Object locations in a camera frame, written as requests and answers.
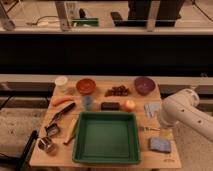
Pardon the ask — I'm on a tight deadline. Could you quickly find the green plastic tray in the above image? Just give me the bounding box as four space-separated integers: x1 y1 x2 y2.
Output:
72 112 140 165

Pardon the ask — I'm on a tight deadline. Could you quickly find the bunch of dark grapes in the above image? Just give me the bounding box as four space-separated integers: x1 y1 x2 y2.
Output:
105 85 130 97

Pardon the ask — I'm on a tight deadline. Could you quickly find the dark brown block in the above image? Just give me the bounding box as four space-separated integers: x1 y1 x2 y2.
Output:
101 102 120 110

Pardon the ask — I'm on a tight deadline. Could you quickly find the blue sponge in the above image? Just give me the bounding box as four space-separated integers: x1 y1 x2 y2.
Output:
149 137 171 153

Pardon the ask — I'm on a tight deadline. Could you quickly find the purple bowl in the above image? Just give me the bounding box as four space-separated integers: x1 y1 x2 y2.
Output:
134 76 156 95

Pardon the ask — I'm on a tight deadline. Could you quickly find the black handled knife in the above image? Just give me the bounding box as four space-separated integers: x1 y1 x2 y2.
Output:
50 102 76 123

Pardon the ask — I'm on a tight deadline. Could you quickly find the light blue folded cloth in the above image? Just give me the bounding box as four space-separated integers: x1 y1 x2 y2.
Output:
144 102 161 118

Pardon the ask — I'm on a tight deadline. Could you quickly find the blue translucent cup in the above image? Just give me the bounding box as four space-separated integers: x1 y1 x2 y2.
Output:
82 95 93 111

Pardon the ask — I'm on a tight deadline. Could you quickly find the white cup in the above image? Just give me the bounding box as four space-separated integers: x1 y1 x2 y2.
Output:
55 76 68 91

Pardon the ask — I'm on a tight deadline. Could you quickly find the orange carrot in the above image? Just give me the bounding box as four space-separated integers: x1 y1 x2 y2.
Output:
52 97 73 107

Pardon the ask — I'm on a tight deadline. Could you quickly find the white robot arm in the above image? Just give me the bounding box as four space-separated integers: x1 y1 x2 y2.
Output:
158 89 213 142

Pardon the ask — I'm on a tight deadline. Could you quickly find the wooden board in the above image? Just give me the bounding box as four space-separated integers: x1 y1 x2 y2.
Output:
30 80 182 169

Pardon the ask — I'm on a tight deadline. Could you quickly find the red yellow apple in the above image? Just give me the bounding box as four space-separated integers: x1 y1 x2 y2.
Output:
123 100 135 112

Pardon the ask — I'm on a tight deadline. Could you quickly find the red bowl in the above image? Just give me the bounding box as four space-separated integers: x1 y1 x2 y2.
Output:
76 78 96 95

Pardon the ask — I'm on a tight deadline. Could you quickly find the black metal measuring cup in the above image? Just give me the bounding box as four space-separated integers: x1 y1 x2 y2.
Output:
45 123 60 137

